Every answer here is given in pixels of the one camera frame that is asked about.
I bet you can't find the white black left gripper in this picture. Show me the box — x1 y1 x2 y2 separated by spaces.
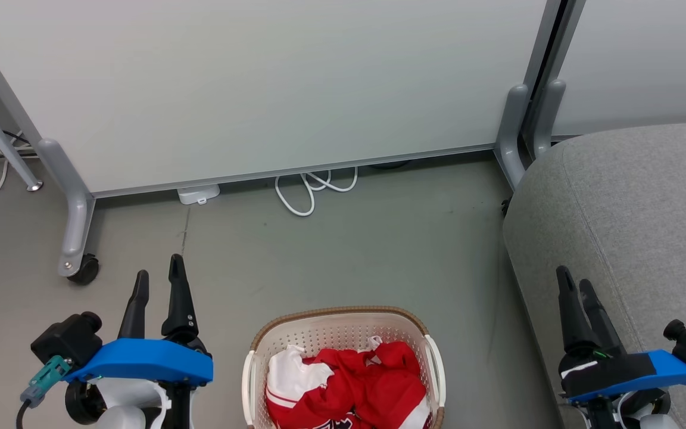
65 254 208 429

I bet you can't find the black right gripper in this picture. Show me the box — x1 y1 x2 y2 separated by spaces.
556 265 681 429

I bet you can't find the red and white garment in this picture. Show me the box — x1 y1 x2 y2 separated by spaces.
265 337 432 429

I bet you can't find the grey fabric sofa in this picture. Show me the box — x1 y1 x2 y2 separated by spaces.
502 121 686 429

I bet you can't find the white power adapter box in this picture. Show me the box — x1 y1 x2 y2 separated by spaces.
176 184 222 207

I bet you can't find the grey partition foot with caster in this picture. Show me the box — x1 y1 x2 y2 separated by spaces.
36 138 97 278

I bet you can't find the white laundry basket brown rim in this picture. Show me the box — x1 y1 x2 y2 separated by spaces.
242 306 447 429

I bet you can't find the wide white partition panel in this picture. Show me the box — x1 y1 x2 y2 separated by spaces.
0 0 563 199

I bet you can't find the narrow white partition panel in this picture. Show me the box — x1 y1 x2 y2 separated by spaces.
550 0 686 139

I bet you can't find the blue left camera mount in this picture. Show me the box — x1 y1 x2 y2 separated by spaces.
63 338 214 387

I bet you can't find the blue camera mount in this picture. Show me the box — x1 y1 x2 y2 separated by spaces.
565 349 686 407
63 338 214 387

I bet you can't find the black strap on mount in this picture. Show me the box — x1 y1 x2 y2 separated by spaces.
560 355 659 398

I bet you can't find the blue right camera mount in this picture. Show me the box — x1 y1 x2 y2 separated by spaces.
565 349 686 407

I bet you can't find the teal left cable connector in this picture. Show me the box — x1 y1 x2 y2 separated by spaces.
20 355 74 409

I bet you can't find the white looped floor cable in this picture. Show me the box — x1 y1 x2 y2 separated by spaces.
274 166 360 217

